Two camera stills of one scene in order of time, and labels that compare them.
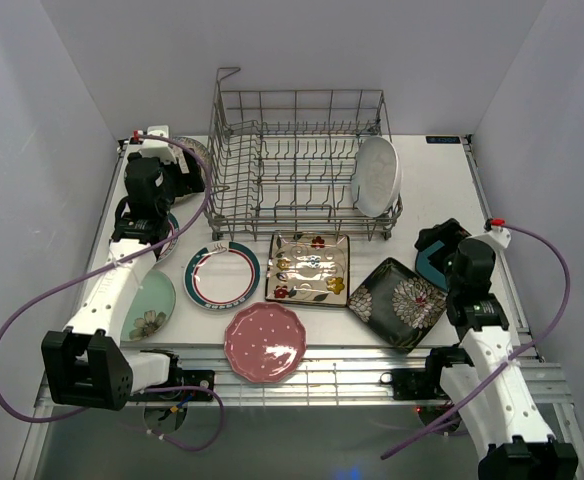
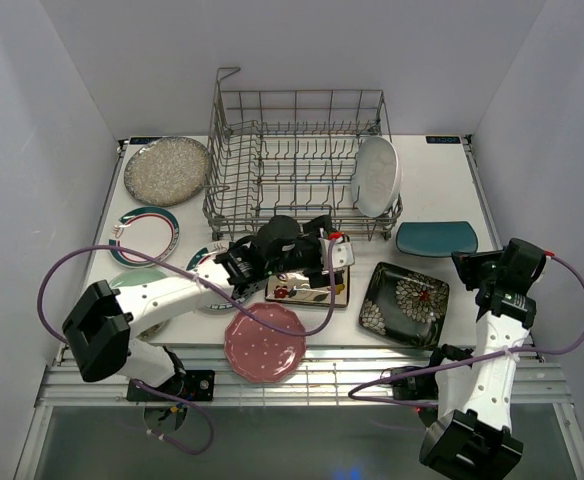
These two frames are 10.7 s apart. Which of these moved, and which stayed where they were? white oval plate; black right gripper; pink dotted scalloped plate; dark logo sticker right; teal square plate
Moved: black right gripper; teal square plate
Stayed: dark logo sticker right; white oval plate; pink dotted scalloped plate
